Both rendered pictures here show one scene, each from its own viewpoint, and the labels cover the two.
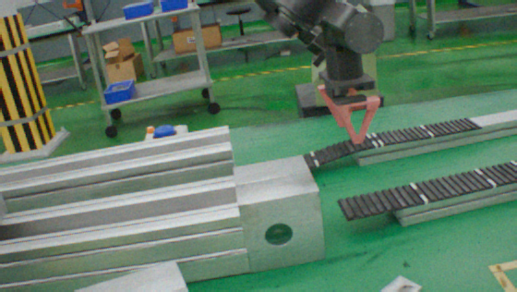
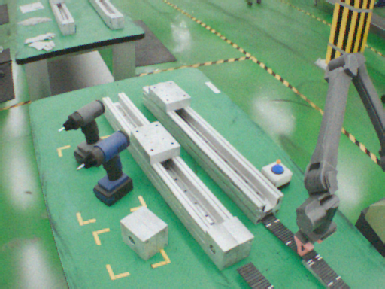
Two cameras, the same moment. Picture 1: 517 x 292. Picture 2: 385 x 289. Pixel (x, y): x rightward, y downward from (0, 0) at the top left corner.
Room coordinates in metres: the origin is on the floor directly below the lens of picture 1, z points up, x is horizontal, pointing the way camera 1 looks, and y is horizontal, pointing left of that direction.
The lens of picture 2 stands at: (0.05, -0.51, 1.66)
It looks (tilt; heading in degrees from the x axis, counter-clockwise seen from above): 37 degrees down; 59
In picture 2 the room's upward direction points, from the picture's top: 3 degrees clockwise
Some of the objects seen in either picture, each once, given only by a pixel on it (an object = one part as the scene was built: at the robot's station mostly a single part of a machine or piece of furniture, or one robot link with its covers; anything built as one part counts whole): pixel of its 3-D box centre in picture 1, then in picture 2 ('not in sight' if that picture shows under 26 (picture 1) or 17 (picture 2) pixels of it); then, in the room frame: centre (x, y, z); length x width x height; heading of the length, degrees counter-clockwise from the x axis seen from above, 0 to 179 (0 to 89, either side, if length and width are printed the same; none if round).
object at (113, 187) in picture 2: not in sight; (104, 173); (0.26, 0.35, 0.89); 0.20 x 0.08 x 0.22; 24
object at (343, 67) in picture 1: (343, 64); (320, 221); (0.68, -0.15, 0.95); 0.10 x 0.07 x 0.07; 3
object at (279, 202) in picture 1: (276, 207); (231, 241); (0.50, -0.01, 0.83); 0.12 x 0.09 x 0.10; 2
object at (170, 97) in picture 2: not in sight; (168, 98); (0.65, 0.69, 0.87); 0.16 x 0.11 x 0.07; 92
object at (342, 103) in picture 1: (353, 112); (307, 241); (0.65, -0.16, 0.88); 0.07 x 0.07 x 0.09; 3
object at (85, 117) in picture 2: not in sight; (83, 137); (0.25, 0.56, 0.89); 0.20 x 0.08 x 0.22; 25
